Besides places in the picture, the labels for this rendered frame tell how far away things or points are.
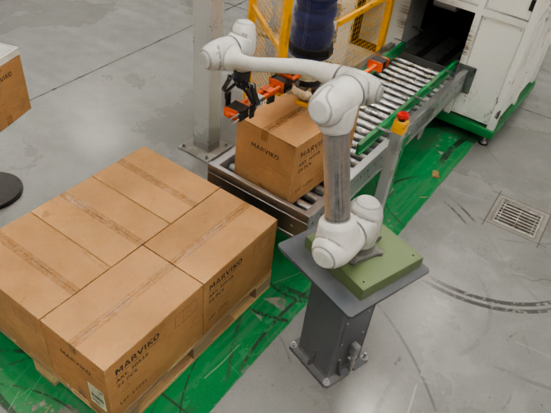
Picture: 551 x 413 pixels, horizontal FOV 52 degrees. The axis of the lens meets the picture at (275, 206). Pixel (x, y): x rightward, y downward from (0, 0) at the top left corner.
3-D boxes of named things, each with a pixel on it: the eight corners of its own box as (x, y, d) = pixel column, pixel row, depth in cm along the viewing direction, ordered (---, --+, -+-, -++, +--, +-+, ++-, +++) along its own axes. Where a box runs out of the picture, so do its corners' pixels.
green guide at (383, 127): (451, 69, 457) (454, 58, 451) (463, 73, 453) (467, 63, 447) (354, 154, 353) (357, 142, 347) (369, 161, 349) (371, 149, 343)
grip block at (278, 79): (276, 81, 284) (278, 70, 280) (293, 88, 281) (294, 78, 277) (266, 88, 279) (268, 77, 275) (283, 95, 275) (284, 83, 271)
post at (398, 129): (363, 246, 372) (398, 115, 307) (372, 251, 369) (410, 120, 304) (358, 251, 368) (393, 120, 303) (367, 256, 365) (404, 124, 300)
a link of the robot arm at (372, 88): (350, 57, 212) (330, 68, 203) (393, 73, 204) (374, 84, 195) (345, 89, 220) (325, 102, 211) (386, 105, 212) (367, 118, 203)
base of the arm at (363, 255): (391, 252, 253) (393, 243, 250) (351, 266, 243) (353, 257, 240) (366, 227, 265) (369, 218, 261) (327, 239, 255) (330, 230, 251)
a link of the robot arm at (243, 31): (241, 47, 244) (220, 57, 235) (243, 12, 234) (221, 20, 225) (260, 56, 239) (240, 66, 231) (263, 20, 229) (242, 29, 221)
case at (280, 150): (297, 134, 365) (304, 79, 339) (348, 161, 348) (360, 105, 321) (234, 174, 327) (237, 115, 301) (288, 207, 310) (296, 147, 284)
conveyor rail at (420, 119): (456, 88, 464) (462, 68, 451) (462, 91, 462) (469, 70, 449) (299, 238, 314) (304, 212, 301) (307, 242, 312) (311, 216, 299)
